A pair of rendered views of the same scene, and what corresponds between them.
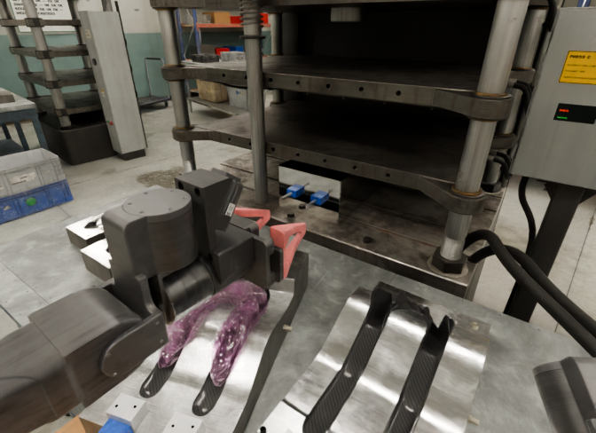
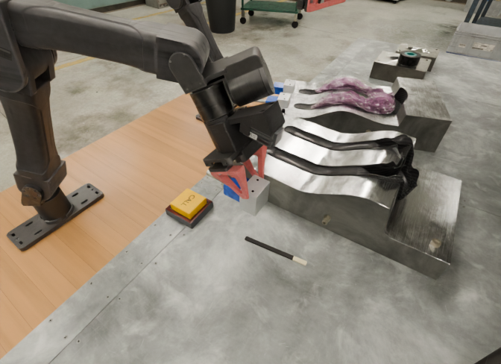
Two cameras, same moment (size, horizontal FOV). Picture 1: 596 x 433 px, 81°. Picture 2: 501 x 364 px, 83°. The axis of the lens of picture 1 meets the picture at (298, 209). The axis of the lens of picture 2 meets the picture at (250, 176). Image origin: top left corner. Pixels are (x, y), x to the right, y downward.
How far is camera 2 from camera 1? 0.71 m
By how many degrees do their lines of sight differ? 70
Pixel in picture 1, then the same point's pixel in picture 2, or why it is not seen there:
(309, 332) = not seen: hidden behind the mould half
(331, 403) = (309, 138)
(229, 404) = (302, 113)
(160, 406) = (295, 95)
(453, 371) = (345, 182)
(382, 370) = (338, 157)
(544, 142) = not seen: outside the picture
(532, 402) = (370, 295)
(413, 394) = (326, 171)
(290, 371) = not seen: hidden behind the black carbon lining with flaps
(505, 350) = (437, 300)
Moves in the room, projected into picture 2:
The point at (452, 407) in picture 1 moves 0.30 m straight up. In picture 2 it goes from (319, 186) to (353, 37)
